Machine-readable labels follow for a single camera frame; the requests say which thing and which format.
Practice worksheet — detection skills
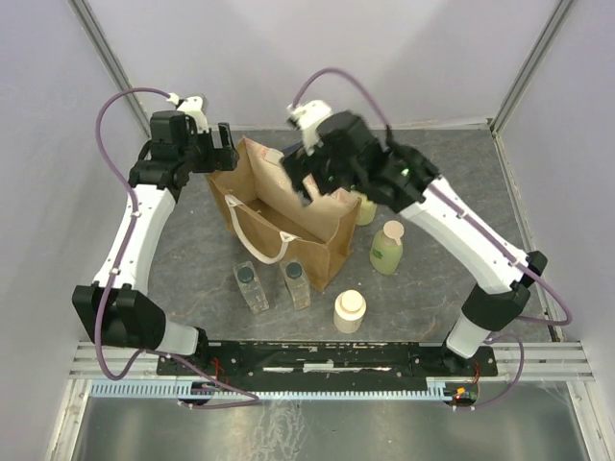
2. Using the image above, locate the aluminium frame rail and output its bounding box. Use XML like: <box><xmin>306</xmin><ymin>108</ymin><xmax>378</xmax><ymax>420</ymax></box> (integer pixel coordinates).
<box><xmin>68</xmin><ymin>342</ymin><xmax>594</xmax><ymax>382</ymax></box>

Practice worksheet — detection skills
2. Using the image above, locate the clear bottle black cap left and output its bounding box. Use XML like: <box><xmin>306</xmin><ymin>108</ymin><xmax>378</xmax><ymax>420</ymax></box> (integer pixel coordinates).
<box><xmin>233</xmin><ymin>261</ymin><xmax>269</xmax><ymax>314</ymax></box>

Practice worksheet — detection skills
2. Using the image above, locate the small green pump bottle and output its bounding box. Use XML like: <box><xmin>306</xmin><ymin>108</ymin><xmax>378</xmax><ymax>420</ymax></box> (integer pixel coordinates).
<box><xmin>357</xmin><ymin>193</ymin><xmax>377</xmax><ymax>226</ymax></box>

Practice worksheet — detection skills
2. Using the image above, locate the cream jar with lid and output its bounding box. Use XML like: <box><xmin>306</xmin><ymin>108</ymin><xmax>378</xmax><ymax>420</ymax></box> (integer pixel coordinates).
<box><xmin>333</xmin><ymin>289</ymin><xmax>367</xmax><ymax>334</ymax></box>

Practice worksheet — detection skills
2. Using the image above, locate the light blue cable duct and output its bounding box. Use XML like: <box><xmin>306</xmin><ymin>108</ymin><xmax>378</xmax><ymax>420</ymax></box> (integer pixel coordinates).
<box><xmin>89</xmin><ymin>378</ymin><xmax>457</xmax><ymax>400</ymax></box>

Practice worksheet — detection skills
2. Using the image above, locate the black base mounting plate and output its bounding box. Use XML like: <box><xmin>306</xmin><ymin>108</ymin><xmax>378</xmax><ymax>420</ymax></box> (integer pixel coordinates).
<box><xmin>187</xmin><ymin>341</ymin><xmax>498</xmax><ymax>393</ymax></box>

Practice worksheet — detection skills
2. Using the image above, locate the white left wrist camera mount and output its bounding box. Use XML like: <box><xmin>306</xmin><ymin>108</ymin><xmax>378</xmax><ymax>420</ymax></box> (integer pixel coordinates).
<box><xmin>166</xmin><ymin>93</ymin><xmax>210</xmax><ymax>133</ymax></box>

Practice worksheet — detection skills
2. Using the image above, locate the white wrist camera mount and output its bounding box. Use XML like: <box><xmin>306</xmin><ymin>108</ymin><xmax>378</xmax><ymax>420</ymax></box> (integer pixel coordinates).
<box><xmin>166</xmin><ymin>93</ymin><xmax>210</xmax><ymax>133</ymax></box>
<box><xmin>286</xmin><ymin>100</ymin><xmax>332</xmax><ymax>156</ymax></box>

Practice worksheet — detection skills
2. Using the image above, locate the clear bottle black cap right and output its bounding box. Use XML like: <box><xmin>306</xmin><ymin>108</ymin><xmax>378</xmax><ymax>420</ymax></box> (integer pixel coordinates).
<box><xmin>280</xmin><ymin>258</ymin><xmax>311</xmax><ymax>310</ymax></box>

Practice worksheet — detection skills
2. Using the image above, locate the brown canvas tote bag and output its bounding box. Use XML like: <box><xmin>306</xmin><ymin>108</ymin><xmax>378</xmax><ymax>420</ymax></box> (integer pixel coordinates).
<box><xmin>207</xmin><ymin>137</ymin><xmax>360</xmax><ymax>291</ymax></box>

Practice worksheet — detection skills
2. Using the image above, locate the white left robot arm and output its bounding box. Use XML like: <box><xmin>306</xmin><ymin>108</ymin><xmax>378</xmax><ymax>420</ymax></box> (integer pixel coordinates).
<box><xmin>72</xmin><ymin>97</ymin><xmax>238</xmax><ymax>375</ymax></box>

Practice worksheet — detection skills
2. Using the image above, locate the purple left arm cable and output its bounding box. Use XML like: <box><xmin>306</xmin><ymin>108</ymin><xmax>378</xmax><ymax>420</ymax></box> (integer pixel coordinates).
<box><xmin>88</xmin><ymin>85</ymin><xmax>263</xmax><ymax>410</ymax></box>

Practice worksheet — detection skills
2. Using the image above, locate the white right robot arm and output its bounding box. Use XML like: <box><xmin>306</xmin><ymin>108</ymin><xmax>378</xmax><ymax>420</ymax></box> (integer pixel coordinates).
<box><xmin>281</xmin><ymin>101</ymin><xmax>547</xmax><ymax>376</ymax></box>

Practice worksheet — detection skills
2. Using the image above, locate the clear bottle black cap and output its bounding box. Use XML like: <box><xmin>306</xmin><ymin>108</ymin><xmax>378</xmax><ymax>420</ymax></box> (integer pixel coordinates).
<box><xmin>233</xmin><ymin>261</ymin><xmax>269</xmax><ymax>314</ymax></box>
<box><xmin>280</xmin><ymin>258</ymin><xmax>311</xmax><ymax>310</ymax></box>

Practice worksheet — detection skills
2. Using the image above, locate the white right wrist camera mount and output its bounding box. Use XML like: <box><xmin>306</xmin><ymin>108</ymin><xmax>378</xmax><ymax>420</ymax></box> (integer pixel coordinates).
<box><xmin>286</xmin><ymin>100</ymin><xmax>332</xmax><ymax>156</ymax></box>

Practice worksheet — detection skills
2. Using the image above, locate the large green beige-cap bottle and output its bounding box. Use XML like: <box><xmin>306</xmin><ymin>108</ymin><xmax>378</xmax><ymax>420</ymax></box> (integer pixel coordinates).
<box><xmin>369</xmin><ymin>220</ymin><xmax>405</xmax><ymax>276</ymax></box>

